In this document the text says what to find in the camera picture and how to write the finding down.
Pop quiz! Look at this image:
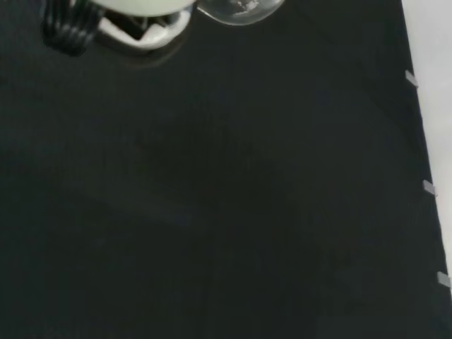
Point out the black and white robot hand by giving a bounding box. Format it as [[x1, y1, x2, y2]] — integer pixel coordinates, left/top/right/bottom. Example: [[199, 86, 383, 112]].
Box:
[[42, 0, 194, 57]]

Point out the black cloth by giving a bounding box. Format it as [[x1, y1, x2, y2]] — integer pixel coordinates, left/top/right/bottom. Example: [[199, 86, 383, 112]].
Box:
[[0, 0, 452, 339]]

